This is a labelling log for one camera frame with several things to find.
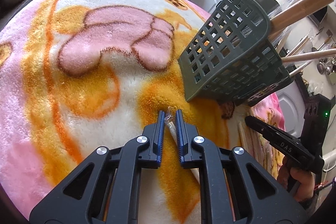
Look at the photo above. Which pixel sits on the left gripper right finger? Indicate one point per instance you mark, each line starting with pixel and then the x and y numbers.
pixel 182 142

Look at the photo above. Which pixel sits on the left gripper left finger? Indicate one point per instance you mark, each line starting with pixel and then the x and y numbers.
pixel 159 130

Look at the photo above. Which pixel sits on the person's right hand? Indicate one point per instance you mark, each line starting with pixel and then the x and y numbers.
pixel 305 190

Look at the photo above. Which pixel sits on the dark green utensil basket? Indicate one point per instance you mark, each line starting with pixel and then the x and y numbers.
pixel 230 58

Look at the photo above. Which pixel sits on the wrapped chopstick pair leaning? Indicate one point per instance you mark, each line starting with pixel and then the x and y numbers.
pixel 309 56

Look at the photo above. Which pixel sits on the pink cartoon bear blanket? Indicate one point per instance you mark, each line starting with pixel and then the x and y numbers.
pixel 78 74

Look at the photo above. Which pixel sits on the wrapped chopstick pair upright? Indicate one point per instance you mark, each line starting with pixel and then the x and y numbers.
pixel 299 46

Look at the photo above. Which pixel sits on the wrapped thick chopstick bundle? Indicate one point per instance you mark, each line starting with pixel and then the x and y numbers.
pixel 294 13

